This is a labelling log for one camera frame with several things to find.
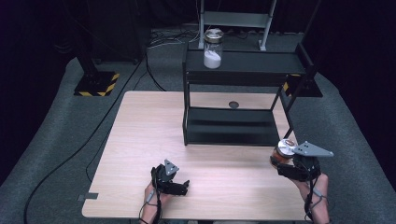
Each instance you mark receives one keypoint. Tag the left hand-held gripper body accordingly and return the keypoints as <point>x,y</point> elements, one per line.
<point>171,168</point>

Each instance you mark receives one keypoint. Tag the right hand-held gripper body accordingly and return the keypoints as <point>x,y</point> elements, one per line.
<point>311,150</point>

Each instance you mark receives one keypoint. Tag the glass jar of orange spice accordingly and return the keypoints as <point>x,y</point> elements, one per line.
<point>284,147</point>

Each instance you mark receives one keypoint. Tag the black two-tier metal rack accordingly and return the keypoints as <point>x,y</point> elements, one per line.
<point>233,124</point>

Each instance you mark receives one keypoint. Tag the glass jar of white powder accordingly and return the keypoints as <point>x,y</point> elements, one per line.
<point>212,59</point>

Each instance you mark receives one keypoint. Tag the person's left hand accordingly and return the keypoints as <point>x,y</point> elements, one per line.
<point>154,202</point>

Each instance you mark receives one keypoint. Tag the person's right hand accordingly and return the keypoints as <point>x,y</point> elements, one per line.
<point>320,193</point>

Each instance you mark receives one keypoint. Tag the black stand with striped base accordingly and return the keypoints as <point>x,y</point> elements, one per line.
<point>96,82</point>
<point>306,87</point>

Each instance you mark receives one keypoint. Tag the round grey table grommet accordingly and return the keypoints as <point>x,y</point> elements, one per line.
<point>233,104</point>

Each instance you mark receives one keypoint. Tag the grey tape strip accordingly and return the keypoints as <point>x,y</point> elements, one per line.
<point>88,196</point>

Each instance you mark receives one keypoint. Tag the black cabinet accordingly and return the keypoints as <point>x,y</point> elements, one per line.
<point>118,31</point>

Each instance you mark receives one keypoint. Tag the grey metal stand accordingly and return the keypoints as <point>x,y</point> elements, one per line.
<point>235,19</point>

